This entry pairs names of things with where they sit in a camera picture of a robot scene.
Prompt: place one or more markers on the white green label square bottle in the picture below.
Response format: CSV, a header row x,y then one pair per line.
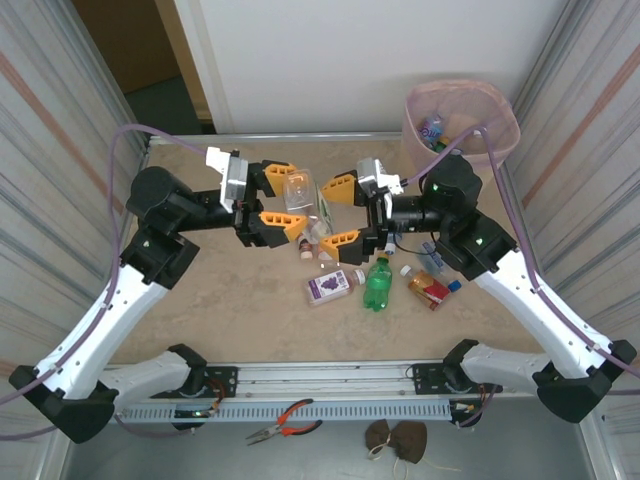
x,y
300,192

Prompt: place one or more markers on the small controller board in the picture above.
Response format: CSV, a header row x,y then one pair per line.
x,y
467,408
195,413

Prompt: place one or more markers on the purple grape label bottle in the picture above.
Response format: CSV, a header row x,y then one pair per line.
x,y
330,286

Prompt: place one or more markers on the red gold label bottle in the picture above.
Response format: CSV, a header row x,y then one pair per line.
x,y
429,290

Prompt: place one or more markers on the orange label orange cap bottle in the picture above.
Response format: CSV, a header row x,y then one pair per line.
x,y
326,257

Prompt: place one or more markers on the blue label bottle white cap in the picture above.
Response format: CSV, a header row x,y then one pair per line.
x,y
391,249

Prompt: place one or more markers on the brown chocolate drink bottle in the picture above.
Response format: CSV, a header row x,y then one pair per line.
x,y
305,252

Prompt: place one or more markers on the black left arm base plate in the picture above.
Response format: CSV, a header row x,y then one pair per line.
x,y
225,380

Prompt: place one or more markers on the pink mesh waste bin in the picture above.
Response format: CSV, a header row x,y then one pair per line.
x,y
500,115

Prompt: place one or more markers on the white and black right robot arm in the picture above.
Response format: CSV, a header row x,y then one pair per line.
x,y
550,315

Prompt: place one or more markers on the brown wooden door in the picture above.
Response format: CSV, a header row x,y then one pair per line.
x,y
125,45

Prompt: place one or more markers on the crushed clear bottle blue cap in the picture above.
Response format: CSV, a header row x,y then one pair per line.
x,y
431,260

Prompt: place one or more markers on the light blue label clear bottle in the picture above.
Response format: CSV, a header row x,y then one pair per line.
x,y
432,127

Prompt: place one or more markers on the brown cloth pouch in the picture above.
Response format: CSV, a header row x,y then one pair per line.
x,y
379,431
411,440

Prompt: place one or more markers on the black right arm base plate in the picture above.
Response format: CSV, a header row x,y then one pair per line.
x,y
425,377

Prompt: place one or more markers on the brown cloth bundle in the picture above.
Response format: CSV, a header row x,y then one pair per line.
x,y
381,440

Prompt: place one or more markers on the aluminium mounting rail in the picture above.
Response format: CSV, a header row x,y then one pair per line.
x,y
325,375

